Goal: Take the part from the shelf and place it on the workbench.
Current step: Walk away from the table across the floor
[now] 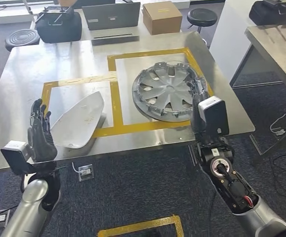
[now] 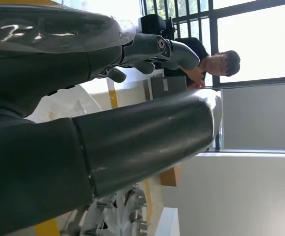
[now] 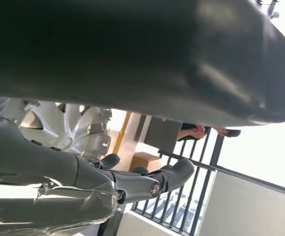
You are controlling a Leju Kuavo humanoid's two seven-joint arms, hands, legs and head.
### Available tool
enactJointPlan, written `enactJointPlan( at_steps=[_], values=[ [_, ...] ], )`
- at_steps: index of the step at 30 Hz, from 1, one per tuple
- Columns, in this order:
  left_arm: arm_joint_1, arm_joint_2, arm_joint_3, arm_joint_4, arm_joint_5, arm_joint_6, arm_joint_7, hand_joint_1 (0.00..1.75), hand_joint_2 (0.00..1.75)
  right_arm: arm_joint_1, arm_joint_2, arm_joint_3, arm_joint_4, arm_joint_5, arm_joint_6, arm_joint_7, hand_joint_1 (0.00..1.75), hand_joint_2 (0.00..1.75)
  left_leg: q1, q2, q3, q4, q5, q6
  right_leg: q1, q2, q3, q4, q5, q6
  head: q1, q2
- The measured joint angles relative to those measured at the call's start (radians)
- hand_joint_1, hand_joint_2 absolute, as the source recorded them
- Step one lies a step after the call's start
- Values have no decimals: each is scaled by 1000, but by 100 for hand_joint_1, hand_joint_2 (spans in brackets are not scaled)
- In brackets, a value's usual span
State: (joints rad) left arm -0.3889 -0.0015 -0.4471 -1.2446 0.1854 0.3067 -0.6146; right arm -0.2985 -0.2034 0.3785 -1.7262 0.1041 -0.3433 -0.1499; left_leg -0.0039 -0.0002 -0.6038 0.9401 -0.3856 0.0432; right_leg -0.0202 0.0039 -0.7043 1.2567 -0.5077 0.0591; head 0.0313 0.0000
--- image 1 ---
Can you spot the black ribbed round stool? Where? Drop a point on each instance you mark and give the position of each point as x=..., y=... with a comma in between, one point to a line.
x=22, y=38

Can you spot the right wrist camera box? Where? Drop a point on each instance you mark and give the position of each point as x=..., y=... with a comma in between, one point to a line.
x=214, y=114

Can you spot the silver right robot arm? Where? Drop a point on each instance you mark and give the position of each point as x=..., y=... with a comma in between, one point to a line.
x=231, y=189

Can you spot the yellow floor tape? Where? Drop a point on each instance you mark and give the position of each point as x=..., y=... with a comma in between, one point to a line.
x=143, y=225

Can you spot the yellow workbench tape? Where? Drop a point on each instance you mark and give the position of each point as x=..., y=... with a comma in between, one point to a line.
x=117, y=108

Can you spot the black smooth round stool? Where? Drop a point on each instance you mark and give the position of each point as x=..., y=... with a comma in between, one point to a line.
x=202, y=16

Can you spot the grey side table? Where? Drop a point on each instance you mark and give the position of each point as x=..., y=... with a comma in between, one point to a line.
x=278, y=49

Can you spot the white plastic car part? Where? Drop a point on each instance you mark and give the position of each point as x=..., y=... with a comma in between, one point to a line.
x=78, y=121

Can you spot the silver wheel hubcap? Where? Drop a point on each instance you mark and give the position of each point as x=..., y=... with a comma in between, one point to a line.
x=167, y=91

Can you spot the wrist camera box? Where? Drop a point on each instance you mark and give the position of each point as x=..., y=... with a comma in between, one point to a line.
x=16, y=157
x=214, y=114

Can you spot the grey laptop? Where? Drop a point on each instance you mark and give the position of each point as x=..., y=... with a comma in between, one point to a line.
x=111, y=16

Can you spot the white partition panel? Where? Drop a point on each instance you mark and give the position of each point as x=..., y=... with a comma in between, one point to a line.
x=229, y=42

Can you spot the black bag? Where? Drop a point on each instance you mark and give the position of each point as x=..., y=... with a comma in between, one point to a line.
x=273, y=13
x=59, y=27

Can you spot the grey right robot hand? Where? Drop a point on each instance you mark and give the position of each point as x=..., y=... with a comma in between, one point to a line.
x=197, y=108

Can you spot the brown cardboard box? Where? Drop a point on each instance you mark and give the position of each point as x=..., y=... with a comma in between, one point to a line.
x=162, y=18

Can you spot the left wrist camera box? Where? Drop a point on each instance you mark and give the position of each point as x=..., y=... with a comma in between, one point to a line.
x=16, y=157

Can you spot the steel workbench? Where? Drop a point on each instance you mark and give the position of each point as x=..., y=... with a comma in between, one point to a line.
x=22, y=81

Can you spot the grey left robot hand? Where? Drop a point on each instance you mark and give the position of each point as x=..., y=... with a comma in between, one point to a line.
x=41, y=140

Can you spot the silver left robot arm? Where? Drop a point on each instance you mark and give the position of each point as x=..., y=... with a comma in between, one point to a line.
x=29, y=206

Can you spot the white desk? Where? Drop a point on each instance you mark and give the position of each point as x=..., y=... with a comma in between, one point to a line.
x=4, y=16

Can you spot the grey rear desk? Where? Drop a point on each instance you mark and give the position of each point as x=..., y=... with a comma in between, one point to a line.
x=115, y=37

